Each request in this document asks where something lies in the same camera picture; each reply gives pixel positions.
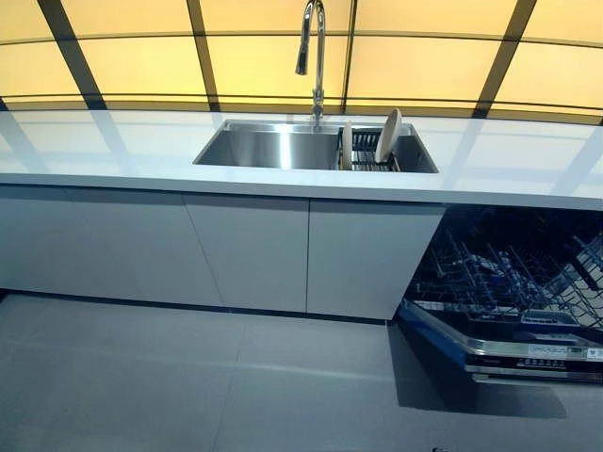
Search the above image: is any open dishwasher door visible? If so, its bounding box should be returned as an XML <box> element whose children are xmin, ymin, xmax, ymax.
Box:
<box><xmin>398</xmin><ymin>298</ymin><xmax>603</xmax><ymax>385</ymax></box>

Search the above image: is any white cabinet door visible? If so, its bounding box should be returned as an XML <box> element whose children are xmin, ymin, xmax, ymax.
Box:
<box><xmin>306</xmin><ymin>199</ymin><xmax>447</xmax><ymax>321</ymax></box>
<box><xmin>0</xmin><ymin>185</ymin><xmax>225</xmax><ymax>307</ymax></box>
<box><xmin>183</xmin><ymin>193</ymin><xmax>311</xmax><ymax>315</ymax></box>

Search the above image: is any stainless steel sink basin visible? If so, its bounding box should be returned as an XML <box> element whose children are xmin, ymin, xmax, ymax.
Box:
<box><xmin>191</xmin><ymin>119</ymin><xmax>440</xmax><ymax>175</ymax></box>

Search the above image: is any small beige plate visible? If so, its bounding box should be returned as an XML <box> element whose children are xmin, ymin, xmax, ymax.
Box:
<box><xmin>340</xmin><ymin>120</ymin><xmax>354</xmax><ymax>171</ymax></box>

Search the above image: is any large beige plate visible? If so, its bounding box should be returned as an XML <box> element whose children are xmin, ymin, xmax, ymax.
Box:
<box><xmin>374</xmin><ymin>107</ymin><xmax>404</xmax><ymax>164</ymax></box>

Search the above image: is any chrome gooseneck kitchen faucet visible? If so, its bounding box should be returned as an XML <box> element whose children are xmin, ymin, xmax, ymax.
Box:
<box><xmin>295</xmin><ymin>0</ymin><xmax>328</xmax><ymax>133</ymax></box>

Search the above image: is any black wire dish drying rack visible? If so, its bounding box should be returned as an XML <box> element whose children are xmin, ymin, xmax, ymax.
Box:
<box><xmin>334</xmin><ymin>130</ymin><xmax>402</xmax><ymax>173</ymax></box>

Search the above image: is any dishwasher wire rack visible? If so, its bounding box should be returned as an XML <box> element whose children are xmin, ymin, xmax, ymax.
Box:
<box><xmin>407</xmin><ymin>227</ymin><xmax>603</xmax><ymax>327</ymax></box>

